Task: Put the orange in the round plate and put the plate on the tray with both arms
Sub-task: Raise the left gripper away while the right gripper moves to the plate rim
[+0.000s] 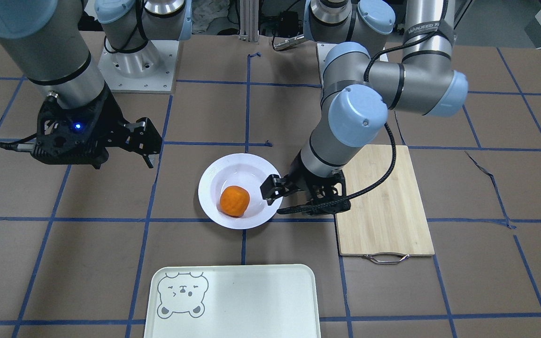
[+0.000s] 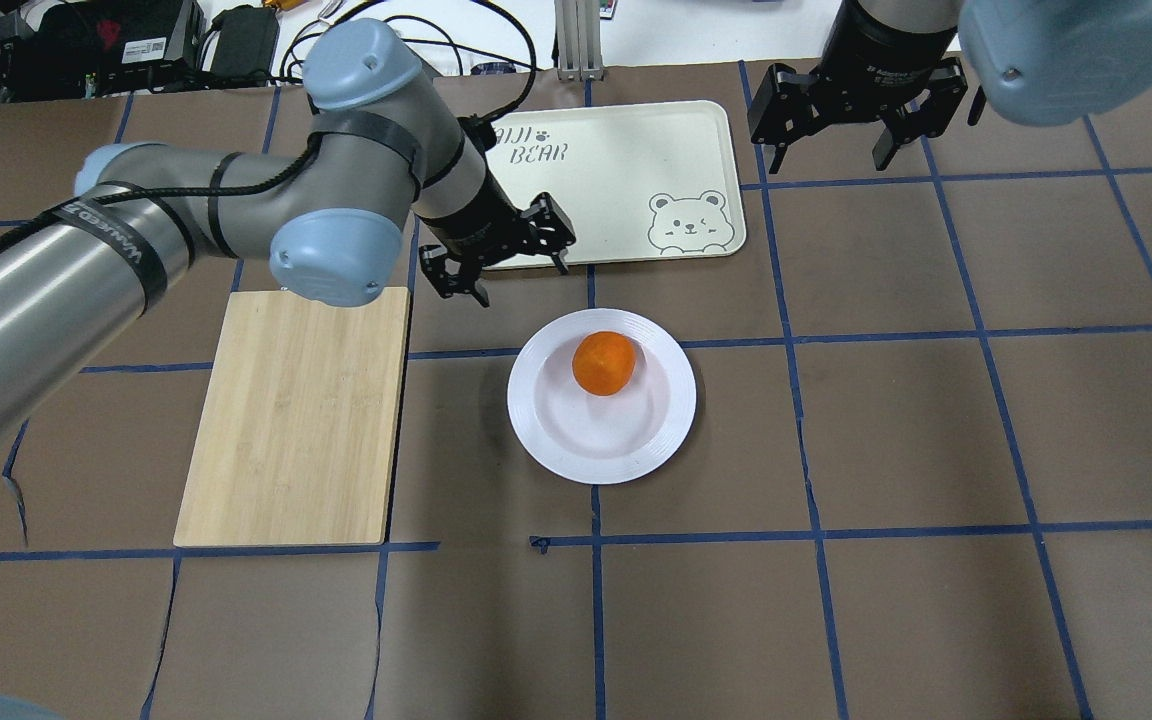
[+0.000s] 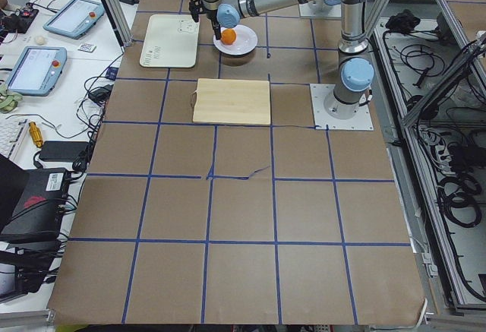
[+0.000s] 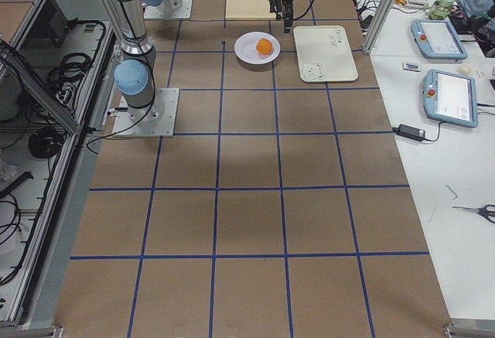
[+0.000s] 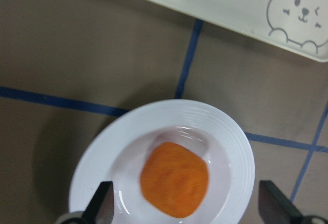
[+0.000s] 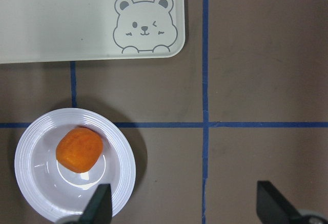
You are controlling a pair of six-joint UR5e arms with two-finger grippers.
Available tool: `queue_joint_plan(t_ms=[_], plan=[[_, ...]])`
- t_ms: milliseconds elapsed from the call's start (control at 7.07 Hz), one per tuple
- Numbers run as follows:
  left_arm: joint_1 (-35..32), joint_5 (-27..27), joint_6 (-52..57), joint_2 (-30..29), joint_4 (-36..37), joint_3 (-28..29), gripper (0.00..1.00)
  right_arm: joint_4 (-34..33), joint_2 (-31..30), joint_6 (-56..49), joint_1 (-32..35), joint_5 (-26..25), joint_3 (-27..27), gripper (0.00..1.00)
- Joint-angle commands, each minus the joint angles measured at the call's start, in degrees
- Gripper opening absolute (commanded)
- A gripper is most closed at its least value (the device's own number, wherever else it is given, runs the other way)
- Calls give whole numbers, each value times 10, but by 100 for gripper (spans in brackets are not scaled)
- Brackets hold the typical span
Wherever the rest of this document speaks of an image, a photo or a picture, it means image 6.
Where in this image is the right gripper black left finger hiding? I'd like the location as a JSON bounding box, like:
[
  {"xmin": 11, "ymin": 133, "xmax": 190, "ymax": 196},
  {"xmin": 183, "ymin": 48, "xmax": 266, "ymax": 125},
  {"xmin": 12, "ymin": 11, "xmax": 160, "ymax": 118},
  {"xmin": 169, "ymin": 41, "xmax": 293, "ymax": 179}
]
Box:
[{"xmin": 79, "ymin": 184, "xmax": 113, "ymax": 223}]

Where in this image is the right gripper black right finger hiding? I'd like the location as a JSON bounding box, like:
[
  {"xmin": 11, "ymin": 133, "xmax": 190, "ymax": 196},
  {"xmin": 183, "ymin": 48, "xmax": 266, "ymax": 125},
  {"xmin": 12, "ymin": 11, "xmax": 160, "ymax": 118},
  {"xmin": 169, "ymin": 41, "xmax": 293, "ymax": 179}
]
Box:
[{"xmin": 256, "ymin": 181, "xmax": 302, "ymax": 224}]

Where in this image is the white round plate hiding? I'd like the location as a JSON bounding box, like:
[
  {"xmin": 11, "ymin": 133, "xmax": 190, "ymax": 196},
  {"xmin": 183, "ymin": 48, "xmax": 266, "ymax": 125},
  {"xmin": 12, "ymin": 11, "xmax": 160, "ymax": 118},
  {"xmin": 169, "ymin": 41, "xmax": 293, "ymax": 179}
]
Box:
[{"xmin": 14, "ymin": 108, "xmax": 136, "ymax": 222}]

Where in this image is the orange fruit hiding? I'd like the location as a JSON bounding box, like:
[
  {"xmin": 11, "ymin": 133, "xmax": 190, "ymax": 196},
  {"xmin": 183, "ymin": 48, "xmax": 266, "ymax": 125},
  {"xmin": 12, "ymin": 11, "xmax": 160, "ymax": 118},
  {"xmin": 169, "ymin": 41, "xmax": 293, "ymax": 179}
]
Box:
[{"xmin": 56, "ymin": 127, "xmax": 103, "ymax": 173}]

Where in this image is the cream bear tray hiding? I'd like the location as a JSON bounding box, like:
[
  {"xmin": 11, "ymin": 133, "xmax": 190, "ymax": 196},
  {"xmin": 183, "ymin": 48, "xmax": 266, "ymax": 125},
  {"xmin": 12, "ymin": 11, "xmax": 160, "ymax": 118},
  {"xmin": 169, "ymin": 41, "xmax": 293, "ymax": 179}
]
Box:
[{"xmin": 1, "ymin": 0, "xmax": 185, "ymax": 64}]

